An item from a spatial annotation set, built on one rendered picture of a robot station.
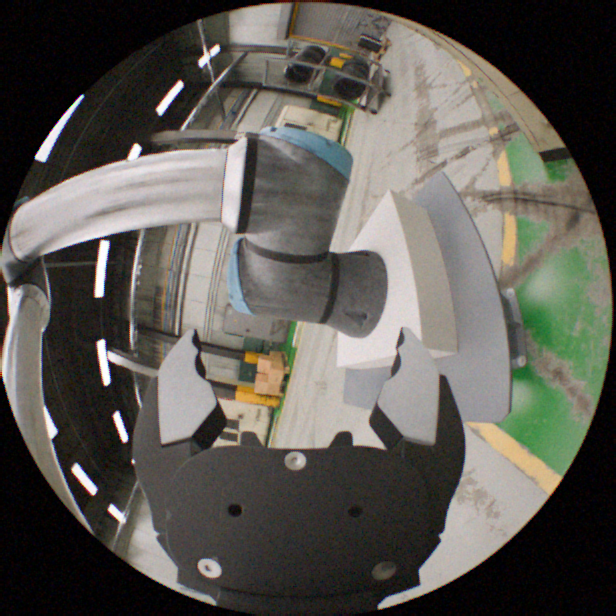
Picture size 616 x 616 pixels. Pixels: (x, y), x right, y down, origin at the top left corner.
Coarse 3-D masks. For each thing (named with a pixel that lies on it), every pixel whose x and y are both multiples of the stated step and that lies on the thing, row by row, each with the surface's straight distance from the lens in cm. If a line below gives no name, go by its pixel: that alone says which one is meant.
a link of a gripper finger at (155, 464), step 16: (144, 400) 10; (144, 416) 9; (144, 432) 9; (144, 448) 8; (160, 448) 8; (176, 448) 8; (192, 448) 8; (144, 464) 8; (160, 464) 8; (176, 464) 7; (144, 480) 8; (160, 480) 8; (160, 496) 7; (160, 512) 7; (240, 512) 7; (160, 528) 7
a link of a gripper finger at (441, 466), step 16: (448, 384) 10; (448, 400) 9; (448, 416) 9; (448, 432) 8; (464, 432) 9; (400, 448) 8; (416, 448) 7; (432, 448) 8; (448, 448) 8; (464, 448) 8; (416, 464) 7; (432, 464) 7; (448, 464) 8; (432, 480) 7; (448, 480) 8; (432, 496) 7; (448, 496) 7; (352, 512) 7; (432, 512) 7; (432, 528) 7
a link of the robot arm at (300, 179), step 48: (240, 144) 28; (288, 144) 26; (336, 144) 28; (48, 192) 43; (96, 192) 32; (144, 192) 28; (192, 192) 26; (240, 192) 24; (288, 192) 25; (336, 192) 28; (48, 240) 41; (288, 240) 28
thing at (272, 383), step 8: (272, 352) 567; (280, 352) 582; (264, 360) 507; (272, 360) 518; (280, 360) 528; (264, 368) 516; (272, 368) 476; (280, 368) 484; (288, 368) 484; (256, 376) 505; (264, 376) 511; (272, 376) 480; (280, 376) 481; (256, 384) 493; (264, 384) 492; (272, 384) 493; (280, 384) 494; (256, 392) 506; (264, 392) 505; (272, 392) 507; (280, 392) 514
